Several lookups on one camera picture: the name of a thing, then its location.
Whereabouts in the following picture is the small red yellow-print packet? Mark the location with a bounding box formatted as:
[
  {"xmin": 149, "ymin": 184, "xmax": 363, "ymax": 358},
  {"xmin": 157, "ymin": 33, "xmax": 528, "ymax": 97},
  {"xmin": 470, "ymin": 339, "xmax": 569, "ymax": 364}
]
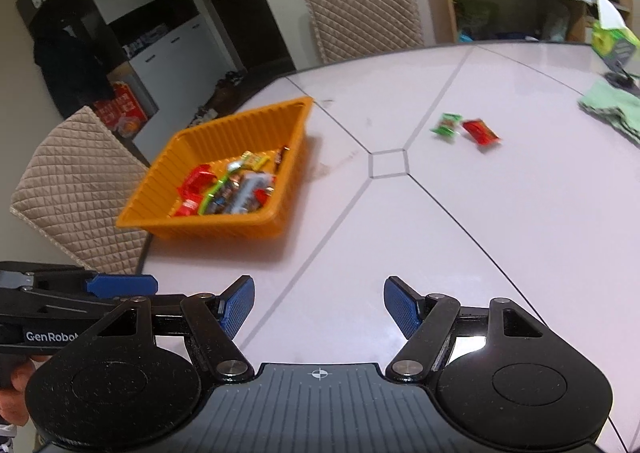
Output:
[{"xmin": 461, "ymin": 118, "xmax": 502, "ymax": 146}]

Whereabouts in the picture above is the black jacket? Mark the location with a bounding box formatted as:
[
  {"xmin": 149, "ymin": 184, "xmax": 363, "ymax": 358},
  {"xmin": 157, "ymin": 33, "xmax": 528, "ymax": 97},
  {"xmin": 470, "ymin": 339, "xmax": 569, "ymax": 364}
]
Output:
[{"xmin": 32, "ymin": 18, "xmax": 128, "ymax": 119}]

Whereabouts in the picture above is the green cloth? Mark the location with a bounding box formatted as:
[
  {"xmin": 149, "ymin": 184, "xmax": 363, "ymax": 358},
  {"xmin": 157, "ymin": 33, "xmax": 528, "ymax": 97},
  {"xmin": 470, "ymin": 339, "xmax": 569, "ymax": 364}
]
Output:
[{"xmin": 578, "ymin": 80, "xmax": 640, "ymax": 144}]

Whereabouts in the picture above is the green tissue box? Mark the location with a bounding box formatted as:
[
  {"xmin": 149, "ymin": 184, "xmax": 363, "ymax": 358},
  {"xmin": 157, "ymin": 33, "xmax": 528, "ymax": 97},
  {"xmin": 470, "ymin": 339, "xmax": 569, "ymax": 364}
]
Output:
[{"xmin": 591, "ymin": 0, "xmax": 640, "ymax": 59}]

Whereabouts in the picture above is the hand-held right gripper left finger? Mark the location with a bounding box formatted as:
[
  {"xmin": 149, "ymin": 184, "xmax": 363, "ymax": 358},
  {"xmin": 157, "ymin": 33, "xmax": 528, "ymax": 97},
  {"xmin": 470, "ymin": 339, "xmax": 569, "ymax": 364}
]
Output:
[{"xmin": 95, "ymin": 275, "xmax": 257, "ymax": 382}]

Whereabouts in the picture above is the green candy packet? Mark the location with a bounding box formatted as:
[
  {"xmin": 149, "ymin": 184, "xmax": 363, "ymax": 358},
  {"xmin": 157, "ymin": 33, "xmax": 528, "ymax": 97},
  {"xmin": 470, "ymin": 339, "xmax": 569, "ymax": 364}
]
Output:
[{"xmin": 431, "ymin": 113, "xmax": 463, "ymax": 139}]

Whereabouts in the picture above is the pile of mixed snacks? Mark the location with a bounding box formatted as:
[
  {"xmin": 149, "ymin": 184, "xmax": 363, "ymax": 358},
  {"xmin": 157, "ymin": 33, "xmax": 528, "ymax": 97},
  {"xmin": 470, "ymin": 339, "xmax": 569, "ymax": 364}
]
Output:
[{"xmin": 167, "ymin": 147, "xmax": 290, "ymax": 218}]

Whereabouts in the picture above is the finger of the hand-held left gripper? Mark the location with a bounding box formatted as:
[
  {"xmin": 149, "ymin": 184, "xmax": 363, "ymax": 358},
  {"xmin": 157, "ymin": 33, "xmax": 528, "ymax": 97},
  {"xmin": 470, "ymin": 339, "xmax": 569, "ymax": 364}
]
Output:
[
  {"xmin": 0, "ymin": 260, "xmax": 159, "ymax": 296},
  {"xmin": 30, "ymin": 290, "xmax": 132, "ymax": 317}
]

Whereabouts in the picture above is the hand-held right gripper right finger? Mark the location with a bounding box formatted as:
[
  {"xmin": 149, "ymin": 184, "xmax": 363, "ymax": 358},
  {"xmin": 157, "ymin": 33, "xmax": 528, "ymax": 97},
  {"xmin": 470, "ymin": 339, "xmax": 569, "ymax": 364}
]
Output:
[{"xmin": 384, "ymin": 275, "xmax": 546, "ymax": 381}]

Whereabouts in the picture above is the white plastic bag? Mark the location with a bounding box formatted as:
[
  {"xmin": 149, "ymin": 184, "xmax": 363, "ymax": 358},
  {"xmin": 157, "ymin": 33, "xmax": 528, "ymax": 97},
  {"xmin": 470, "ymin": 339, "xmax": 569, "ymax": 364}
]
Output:
[{"xmin": 542, "ymin": 3, "xmax": 572, "ymax": 41}]

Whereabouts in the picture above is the orange plastic tray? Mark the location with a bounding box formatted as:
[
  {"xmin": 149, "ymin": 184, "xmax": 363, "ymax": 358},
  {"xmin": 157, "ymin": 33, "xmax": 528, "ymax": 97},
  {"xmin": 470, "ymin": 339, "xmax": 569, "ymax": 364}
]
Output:
[{"xmin": 116, "ymin": 96, "xmax": 315, "ymax": 240}]

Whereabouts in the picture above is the wooden shelf unit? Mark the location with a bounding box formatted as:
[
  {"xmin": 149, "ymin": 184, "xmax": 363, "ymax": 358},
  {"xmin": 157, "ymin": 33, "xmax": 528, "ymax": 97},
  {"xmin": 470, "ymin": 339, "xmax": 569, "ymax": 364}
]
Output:
[{"xmin": 420, "ymin": 0, "xmax": 631, "ymax": 45}]

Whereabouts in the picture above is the red gift box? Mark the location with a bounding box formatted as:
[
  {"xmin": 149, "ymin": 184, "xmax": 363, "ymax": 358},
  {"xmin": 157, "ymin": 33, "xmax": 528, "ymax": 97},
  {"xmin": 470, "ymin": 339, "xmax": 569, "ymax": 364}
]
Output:
[{"xmin": 92, "ymin": 83, "xmax": 151, "ymax": 139}]

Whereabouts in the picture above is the person's left hand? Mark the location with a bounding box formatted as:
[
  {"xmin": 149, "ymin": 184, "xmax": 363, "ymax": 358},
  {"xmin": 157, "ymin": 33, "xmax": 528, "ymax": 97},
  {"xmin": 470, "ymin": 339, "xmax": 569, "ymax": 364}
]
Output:
[{"xmin": 0, "ymin": 358, "xmax": 51, "ymax": 427}]

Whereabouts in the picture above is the white cabinet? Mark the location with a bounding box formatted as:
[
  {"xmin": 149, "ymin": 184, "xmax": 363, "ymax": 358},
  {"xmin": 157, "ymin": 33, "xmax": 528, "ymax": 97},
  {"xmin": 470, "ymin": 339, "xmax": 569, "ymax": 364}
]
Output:
[{"xmin": 17, "ymin": 0, "xmax": 251, "ymax": 134}]

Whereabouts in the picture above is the beige quilted chair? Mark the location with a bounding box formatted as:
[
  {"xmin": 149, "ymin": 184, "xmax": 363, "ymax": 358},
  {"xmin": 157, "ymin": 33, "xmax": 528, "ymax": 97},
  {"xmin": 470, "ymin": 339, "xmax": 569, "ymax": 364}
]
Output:
[
  {"xmin": 10, "ymin": 106, "xmax": 151, "ymax": 274},
  {"xmin": 301, "ymin": 0, "xmax": 425, "ymax": 65}
]

